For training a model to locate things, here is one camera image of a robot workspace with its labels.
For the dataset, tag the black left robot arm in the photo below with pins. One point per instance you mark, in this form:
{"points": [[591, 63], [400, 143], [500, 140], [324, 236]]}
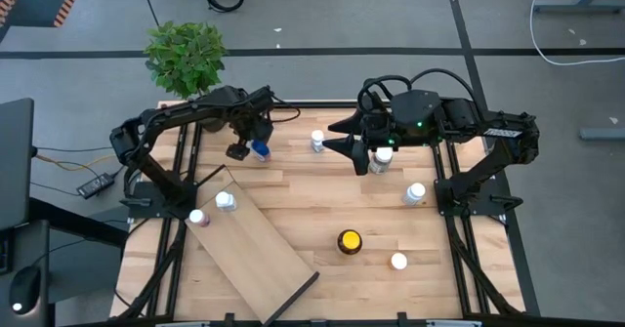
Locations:
{"points": [[171, 114]]}

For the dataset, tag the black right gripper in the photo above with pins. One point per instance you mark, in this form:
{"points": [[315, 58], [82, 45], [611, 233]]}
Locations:
{"points": [[376, 129]]}

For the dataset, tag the black monitor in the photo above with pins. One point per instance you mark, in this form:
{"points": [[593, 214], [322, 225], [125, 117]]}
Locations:
{"points": [[14, 161]]}

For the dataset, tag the blue medicine bottle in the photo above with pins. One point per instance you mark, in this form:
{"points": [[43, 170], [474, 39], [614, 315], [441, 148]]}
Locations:
{"points": [[262, 152]]}

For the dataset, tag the clear bottle green orange label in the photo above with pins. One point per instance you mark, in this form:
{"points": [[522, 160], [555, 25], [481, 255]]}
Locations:
{"points": [[225, 201]]}

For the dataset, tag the white cap bottle dark label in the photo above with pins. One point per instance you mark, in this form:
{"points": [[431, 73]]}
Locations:
{"points": [[382, 158]]}

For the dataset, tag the orange black striped mat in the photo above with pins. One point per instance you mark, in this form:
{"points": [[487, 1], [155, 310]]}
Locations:
{"points": [[39, 0]]}

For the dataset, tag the black aluminium table frame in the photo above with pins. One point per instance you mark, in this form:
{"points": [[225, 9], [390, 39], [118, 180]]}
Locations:
{"points": [[317, 105]]}

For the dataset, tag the amber bottle yellow cap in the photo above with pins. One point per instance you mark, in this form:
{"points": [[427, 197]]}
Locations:
{"points": [[349, 241]]}

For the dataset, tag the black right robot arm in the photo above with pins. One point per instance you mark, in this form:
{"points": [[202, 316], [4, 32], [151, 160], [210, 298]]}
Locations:
{"points": [[464, 117]]}

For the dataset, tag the small white medicine bottle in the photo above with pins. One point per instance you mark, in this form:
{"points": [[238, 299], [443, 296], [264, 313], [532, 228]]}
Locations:
{"points": [[317, 140]]}

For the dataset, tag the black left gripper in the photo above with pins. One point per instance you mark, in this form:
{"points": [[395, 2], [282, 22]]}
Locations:
{"points": [[254, 127]]}

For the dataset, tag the black computer mouse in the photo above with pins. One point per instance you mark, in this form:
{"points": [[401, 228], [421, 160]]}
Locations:
{"points": [[24, 288]]}

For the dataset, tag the wooden board tray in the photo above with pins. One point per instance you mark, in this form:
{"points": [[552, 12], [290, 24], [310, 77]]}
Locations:
{"points": [[254, 254]]}

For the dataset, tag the green potted plant black pot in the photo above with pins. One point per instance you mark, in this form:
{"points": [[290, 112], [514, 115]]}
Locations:
{"points": [[185, 58]]}

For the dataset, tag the pink bottle white cap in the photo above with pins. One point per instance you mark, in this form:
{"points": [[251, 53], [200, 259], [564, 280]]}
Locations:
{"points": [[199, 217]]}

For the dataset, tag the white cap medicine bottle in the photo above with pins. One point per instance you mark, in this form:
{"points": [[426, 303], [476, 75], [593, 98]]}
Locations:
{"points": [[399, 261]]}

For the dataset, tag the black power adapter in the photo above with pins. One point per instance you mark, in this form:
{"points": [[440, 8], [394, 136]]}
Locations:
{"points": [[96, 185]]}

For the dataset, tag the grey desk foot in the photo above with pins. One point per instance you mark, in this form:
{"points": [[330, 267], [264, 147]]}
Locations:
{"points": [[603, 134]]}

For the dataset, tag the dark grey desk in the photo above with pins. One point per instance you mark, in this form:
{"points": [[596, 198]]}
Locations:
{"points": [[34, 249]]}

